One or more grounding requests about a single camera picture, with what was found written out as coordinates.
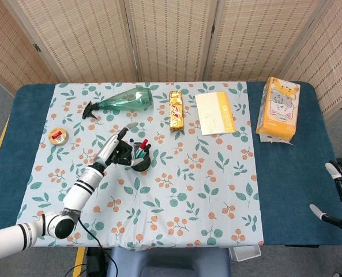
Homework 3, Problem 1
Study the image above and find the black base under table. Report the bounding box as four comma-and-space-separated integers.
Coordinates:
85, 247, 111, 277

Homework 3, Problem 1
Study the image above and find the blue table cover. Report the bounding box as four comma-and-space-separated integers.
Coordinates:
0, 81, 342, 246

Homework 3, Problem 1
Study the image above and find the small white box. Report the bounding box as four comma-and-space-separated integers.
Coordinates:
228, 245, 262, 263

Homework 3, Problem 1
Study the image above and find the black mesh pen cup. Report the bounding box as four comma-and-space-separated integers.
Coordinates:
130, 147, 153, 172

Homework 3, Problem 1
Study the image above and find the round tape roll red label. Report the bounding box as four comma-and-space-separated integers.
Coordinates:
47, 126, 69, 146

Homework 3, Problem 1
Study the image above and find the green plastic spray bottle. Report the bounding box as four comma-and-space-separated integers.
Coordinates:
81, 87, 155, 120

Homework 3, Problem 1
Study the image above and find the white yellow notebook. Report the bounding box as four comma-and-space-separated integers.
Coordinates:
194, 91, 237, 136

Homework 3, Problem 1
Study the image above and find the blue marker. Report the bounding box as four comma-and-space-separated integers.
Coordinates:
129, 138, 140, 160

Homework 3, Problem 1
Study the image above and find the black cable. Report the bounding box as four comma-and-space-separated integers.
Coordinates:
63, 217, 115, 277

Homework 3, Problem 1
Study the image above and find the woven bamboo folding screen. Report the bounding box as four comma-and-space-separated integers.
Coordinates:
0, 0, 342, 122

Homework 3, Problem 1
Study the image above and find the blue padded chair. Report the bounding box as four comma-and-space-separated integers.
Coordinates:
106, 247, 232, 277

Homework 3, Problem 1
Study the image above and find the red marker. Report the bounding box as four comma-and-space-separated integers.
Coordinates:
137, 138, 149, 160

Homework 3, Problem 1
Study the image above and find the yellow cat-print tissue pack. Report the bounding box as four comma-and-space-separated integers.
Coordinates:
255, 76, 302, 145

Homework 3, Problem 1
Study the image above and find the gold foil snack package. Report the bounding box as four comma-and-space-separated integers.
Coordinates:
168, 89, 186, 133

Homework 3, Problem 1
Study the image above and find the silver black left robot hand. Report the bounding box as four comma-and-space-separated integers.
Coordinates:
96, 121, 139, 168

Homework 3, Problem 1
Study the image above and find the floral leaf-print tablecloth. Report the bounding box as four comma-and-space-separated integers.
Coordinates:
16, 81, 265, 249

